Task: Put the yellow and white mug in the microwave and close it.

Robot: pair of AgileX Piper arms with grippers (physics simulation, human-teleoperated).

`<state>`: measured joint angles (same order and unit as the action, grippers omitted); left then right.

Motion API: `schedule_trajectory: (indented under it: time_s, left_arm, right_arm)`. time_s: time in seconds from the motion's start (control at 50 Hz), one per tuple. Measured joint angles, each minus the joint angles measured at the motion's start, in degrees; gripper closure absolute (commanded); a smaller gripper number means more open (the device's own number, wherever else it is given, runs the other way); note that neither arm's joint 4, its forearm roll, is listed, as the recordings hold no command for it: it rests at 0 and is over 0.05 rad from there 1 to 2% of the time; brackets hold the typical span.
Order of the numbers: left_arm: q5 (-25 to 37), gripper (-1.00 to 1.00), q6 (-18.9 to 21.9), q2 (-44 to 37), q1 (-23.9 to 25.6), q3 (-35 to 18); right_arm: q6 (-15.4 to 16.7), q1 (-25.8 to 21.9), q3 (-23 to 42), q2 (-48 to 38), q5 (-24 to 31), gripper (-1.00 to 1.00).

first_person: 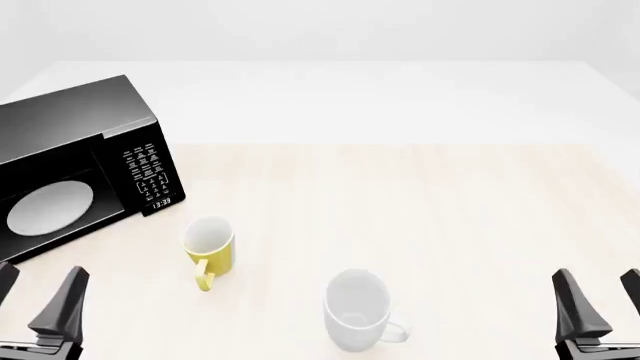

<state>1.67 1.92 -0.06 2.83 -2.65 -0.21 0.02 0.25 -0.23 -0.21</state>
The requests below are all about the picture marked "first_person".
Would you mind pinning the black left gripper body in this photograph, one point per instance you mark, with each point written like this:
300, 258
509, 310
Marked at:
45, 349

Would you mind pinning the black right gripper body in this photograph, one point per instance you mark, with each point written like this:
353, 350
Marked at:
595, 348

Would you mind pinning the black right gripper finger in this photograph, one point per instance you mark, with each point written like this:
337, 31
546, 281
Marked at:
580, 311
632, 288

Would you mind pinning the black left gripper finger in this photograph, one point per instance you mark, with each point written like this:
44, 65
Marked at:
62, 311
6, 277

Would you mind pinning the white round microwave turntable plate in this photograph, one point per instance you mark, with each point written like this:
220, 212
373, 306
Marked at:
50, 208

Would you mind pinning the yellow and white mug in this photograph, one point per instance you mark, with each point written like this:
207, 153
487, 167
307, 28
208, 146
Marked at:
215, 255

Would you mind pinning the black microwave oven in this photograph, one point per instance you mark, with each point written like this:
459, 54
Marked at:
75, 123

